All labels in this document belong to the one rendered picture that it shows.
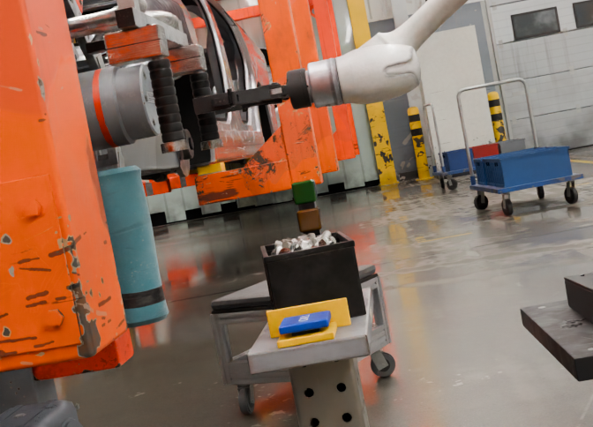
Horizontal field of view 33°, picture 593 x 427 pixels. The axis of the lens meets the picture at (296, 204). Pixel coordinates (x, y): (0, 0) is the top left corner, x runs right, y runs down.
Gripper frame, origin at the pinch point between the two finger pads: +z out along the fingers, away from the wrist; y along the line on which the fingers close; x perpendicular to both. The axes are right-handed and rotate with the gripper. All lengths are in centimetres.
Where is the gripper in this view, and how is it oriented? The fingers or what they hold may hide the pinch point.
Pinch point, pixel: (206, 107)
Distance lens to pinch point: 193.5
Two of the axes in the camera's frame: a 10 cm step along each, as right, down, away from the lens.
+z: -9.8, 1.8, 1.0
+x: -1.8, -9.8, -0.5
